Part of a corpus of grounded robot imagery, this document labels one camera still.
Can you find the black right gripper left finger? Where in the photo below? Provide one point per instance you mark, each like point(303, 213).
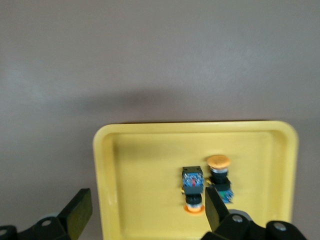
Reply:
point(75, 215)

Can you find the yellow plastic tray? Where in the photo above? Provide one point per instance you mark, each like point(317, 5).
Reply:
point(150, 175)

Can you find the yellow mushroom push button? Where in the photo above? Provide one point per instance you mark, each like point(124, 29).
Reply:
point(220, 175)
point(192, 185)

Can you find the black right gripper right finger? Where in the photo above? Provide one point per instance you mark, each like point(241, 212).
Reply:
point(217, 212)

